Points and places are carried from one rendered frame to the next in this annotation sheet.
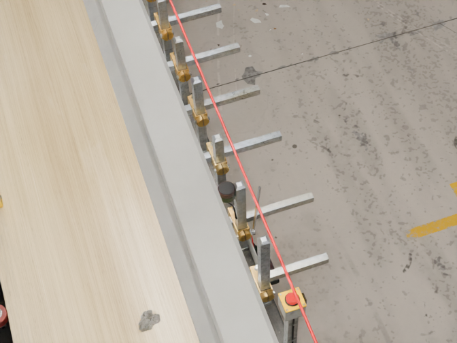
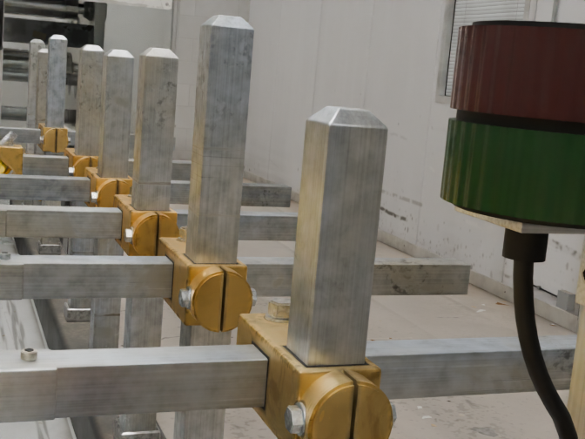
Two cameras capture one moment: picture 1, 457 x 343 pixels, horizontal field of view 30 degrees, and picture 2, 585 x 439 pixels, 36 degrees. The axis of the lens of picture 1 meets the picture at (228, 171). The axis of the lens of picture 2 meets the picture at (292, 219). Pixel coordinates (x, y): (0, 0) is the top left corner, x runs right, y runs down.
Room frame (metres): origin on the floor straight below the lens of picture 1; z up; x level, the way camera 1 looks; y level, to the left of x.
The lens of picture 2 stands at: (1.40, 0.11, 1.13)
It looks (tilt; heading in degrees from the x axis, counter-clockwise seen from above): 9 degrees down; 354
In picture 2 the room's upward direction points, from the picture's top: 5 degrees clockwise
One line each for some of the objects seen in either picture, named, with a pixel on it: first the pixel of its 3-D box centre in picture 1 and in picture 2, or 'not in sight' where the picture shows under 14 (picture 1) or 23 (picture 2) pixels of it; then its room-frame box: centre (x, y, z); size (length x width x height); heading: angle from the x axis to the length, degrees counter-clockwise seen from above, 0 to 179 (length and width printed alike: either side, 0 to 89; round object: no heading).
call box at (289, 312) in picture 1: (292, 304); not in sight; (1.17, -0.17, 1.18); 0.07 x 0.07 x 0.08; 16
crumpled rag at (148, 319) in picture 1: (147, 319); not in sight; (1.27, 0.32, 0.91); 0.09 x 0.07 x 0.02; 134
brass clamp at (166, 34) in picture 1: (163, 26); (108, 192); (2.64, 0.24, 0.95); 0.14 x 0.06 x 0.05; 16
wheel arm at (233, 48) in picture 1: (183, 62); (157, 221); (2.42, 0.16, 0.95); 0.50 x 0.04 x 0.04; 106
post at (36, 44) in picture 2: not in sight; (33, 132); (3.82, 0.57, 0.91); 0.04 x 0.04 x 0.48; 16
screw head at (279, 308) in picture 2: not in sight; (281, 309); (1.97, 0.05, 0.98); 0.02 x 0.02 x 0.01
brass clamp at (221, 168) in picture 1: (217, 158); (306, 382); (1.92, 0.04, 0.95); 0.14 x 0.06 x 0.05; 16
